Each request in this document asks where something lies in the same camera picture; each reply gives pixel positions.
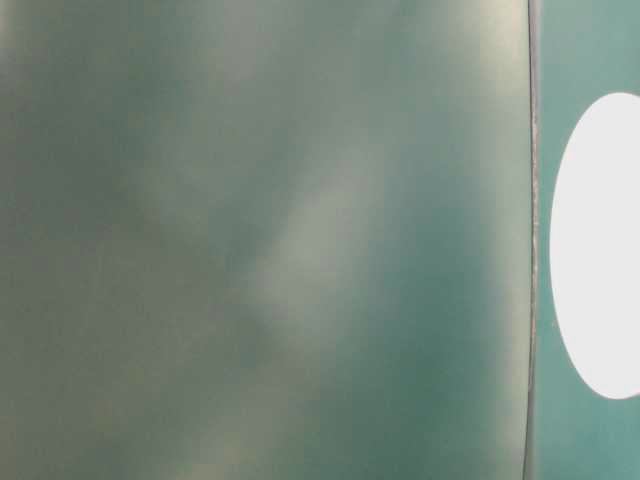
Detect white round bowl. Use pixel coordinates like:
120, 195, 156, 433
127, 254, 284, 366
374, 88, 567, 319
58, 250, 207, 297
549, 92, 639, 400

